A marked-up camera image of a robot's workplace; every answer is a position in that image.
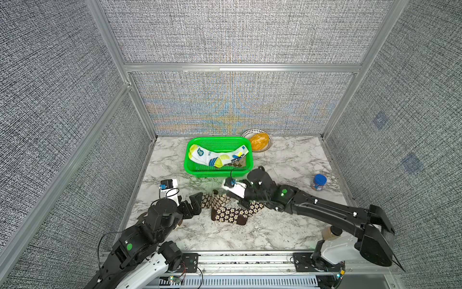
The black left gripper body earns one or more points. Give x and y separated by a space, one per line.
177 219

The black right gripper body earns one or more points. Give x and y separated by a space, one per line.
251 194

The brown checkered argyle sock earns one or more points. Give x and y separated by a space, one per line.
240 164

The brown daisy sock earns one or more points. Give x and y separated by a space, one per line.
216 202
237 216

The white sock blue yellow patches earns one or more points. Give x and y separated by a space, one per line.
205 157

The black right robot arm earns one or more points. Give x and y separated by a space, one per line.
372 232

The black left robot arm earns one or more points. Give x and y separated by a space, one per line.
142 252

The brown beige striped sock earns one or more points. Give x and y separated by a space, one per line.
140 216

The orange fruit in bowl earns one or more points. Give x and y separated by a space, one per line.
259 141

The patterned white bowl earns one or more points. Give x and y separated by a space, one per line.
249 133

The green plastic basket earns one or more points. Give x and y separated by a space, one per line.
222 145

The blue lid jar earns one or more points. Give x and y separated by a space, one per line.
319 181

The brown jar black lid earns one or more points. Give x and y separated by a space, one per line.
331 233

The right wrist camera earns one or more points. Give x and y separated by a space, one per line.
236 188

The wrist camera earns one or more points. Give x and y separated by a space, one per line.
236 188
167 185

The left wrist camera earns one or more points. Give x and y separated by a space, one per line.
167 185

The aluminium front rail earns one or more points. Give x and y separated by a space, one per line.
276 270

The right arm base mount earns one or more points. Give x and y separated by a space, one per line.
328 256

